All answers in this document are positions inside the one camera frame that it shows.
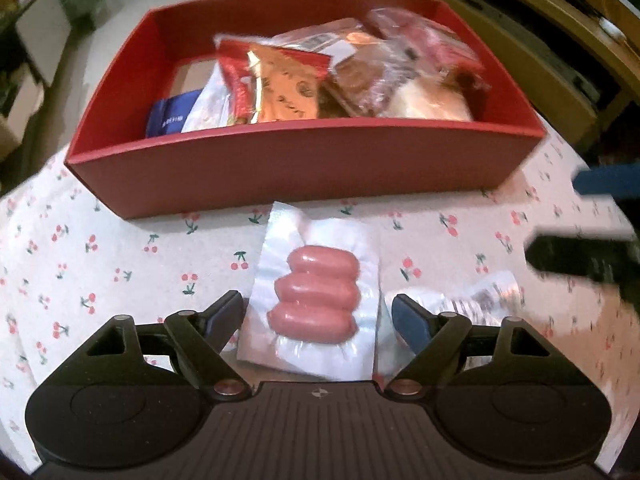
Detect gold foil snack pack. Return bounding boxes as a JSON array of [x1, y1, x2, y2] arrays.
[[247, 44, 331, 124]]

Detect cherry print tablecloth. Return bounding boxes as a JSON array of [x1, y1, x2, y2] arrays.
[[1, 133, 639, 470]]

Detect clear pack pale cake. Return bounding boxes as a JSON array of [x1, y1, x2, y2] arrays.
[[382, 76, 473, 122]]

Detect vacuum packed pink sausages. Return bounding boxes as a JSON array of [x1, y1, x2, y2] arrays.
[[238, 203, 380, 382]]

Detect white green label pack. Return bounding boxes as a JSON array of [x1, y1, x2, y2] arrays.
[[181, 62, 233, 132]]

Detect blue wafer biscuit pack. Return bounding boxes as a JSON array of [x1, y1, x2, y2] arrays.
[[145, 90, 201, 139]]

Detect red Trolli gummy pack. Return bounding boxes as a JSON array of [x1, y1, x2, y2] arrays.
[[214, 34, 334, 126]]

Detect clear pack red candies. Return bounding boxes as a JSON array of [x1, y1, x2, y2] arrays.
[[357, 6, 489, 90]]

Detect red cardboard box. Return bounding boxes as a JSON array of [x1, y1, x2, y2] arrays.
[[65, 0, 546, 219]]

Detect brown waffle snack pack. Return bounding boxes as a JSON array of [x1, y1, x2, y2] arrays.
[[272, 18, 426, 118]]

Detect long dark side table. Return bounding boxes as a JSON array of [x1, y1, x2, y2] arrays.
[[1, 0, 72, 194]]

